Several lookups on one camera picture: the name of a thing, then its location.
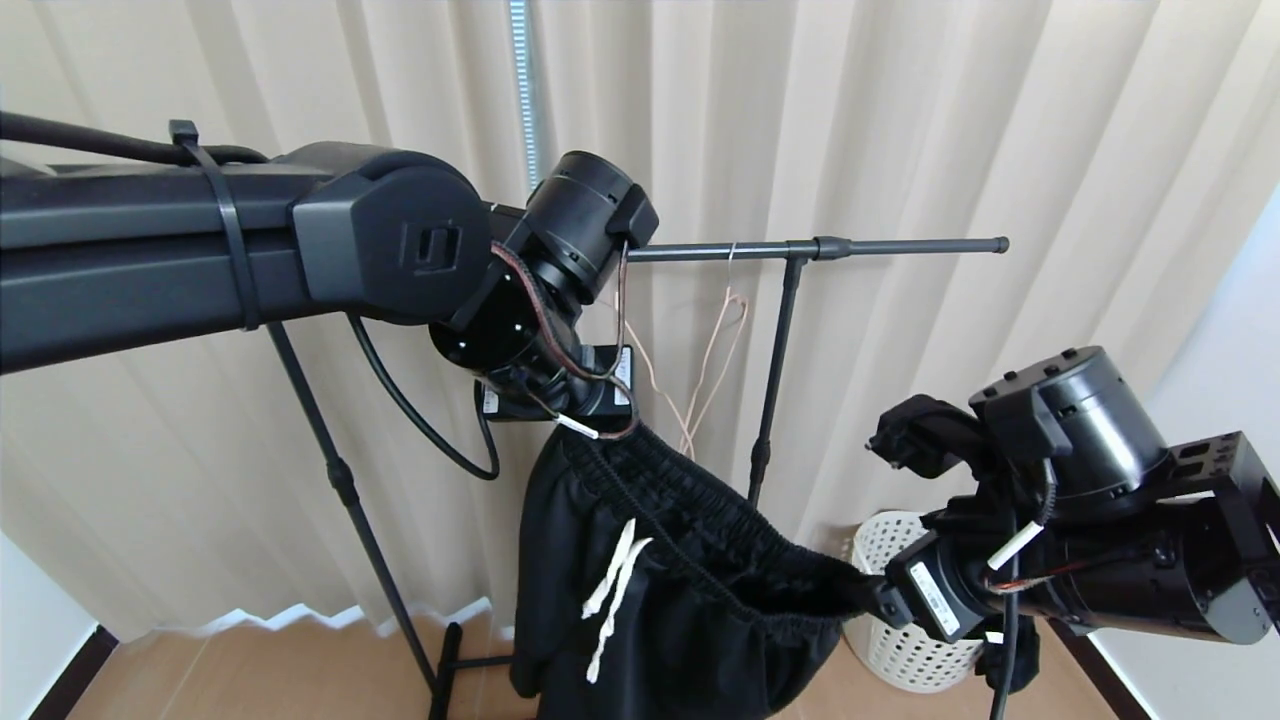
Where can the white laundry basket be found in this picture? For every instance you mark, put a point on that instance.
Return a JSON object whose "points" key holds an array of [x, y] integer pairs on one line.
{"points": [[910, 650]]}

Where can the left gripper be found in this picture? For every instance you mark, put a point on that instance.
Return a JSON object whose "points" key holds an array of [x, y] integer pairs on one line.
{"points": [[500, 350]]}

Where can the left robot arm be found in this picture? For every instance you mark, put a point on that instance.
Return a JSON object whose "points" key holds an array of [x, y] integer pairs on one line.
{"points": [[380, 240]]}

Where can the pink clothes hanger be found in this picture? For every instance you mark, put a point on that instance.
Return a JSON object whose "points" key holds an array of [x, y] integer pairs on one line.
{"points": [[732, 265], [655, 381]]}

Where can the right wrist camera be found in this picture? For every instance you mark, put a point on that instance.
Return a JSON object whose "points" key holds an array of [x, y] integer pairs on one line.
{"points": [[930, 435]]}

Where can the black clothes rack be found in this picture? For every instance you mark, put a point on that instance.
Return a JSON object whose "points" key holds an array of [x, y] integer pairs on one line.
{"points": [[900, 247]]}

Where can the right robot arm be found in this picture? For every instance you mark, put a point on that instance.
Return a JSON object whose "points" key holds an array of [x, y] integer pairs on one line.
{"points": [[1080, 420]]}

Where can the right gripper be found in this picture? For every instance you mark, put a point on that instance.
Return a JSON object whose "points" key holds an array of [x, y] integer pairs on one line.
{"points": [[1100, 580]]}

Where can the beige curtain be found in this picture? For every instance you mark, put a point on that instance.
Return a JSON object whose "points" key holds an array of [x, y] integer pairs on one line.
{"points": [[950, 120]]}

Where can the black shorts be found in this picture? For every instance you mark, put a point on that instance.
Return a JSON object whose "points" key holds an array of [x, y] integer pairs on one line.
{"points": [[700, 620]]}

